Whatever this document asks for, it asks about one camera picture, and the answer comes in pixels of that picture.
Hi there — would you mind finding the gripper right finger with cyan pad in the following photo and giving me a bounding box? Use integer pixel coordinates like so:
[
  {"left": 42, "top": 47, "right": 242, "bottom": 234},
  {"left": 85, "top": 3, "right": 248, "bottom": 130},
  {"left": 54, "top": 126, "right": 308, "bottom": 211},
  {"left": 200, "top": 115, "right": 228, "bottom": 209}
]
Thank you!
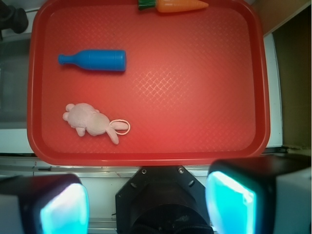
[{"left": 205, "top": 156, "right": 312, "bottom": 234}]

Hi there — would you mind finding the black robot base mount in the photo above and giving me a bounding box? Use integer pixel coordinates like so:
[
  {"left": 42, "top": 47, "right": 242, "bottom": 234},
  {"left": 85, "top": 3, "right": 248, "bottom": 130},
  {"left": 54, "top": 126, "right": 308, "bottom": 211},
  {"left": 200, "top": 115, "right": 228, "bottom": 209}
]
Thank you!
[{"left": 115, "top": 166, "right": 214, "bottom": 234}]

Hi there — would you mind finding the pink plush bunny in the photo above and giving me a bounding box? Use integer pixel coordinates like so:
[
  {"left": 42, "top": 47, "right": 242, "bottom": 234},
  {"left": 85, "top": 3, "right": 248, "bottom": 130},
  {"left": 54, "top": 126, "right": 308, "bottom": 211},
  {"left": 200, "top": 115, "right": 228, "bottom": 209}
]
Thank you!
[{"left": 62, "top": 103, "right": 131, "bottom": 145}]

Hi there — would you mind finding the red plastic tray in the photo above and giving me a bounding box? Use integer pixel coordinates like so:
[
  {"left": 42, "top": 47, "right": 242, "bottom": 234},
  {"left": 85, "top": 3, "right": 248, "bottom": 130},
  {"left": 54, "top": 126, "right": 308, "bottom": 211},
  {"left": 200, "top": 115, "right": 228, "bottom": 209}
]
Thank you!
[{"left": 27, "top": 0, "right": 270, "bottom": 166}]

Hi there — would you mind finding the grey toy faucet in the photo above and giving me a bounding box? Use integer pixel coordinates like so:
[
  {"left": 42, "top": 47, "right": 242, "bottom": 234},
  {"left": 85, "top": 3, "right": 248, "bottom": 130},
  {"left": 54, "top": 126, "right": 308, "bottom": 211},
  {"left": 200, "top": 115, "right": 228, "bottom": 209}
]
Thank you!
[{"left": 0, "top": 0, "right": 29, "bottom": 34}]

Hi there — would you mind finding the orange toy carrot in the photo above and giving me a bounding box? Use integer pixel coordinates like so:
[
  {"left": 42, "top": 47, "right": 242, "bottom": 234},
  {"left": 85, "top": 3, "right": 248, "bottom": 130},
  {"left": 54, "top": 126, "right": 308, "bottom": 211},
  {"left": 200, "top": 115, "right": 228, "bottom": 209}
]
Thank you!
[{"left": 138, "top": 0, "right": 209, "bottom": 13}]

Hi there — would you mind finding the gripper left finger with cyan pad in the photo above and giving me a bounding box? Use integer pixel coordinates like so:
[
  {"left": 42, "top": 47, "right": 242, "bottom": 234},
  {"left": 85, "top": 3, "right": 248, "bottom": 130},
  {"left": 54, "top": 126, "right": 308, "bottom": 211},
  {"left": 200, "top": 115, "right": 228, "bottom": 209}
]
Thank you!
[{"left": 0, "top": 174, "right": 90, "bottom": 234}]

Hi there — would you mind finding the blue plastic bottle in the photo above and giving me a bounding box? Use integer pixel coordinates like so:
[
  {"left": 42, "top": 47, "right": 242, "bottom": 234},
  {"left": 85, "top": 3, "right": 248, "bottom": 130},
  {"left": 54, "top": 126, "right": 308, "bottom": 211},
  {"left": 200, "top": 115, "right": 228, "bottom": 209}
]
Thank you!
[{"left": 58, "top": 50, "right": 127, "bottom": 72}]

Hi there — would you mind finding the brown cardboard panel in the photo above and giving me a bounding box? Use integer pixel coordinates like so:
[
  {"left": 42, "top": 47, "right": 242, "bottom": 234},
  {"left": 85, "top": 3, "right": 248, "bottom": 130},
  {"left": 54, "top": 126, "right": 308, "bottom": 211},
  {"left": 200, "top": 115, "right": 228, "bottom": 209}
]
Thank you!
[{"left": 252, "top": 0, "right": 312, "bottom": 37}]

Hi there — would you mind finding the grey toy sink basin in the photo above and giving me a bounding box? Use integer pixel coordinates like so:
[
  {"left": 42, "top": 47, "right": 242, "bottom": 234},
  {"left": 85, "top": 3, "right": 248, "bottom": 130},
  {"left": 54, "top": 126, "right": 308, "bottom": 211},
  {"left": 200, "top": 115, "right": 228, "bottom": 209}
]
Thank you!
[{"left": 0, "top": 38, "right": 30, "bottom": 129}]

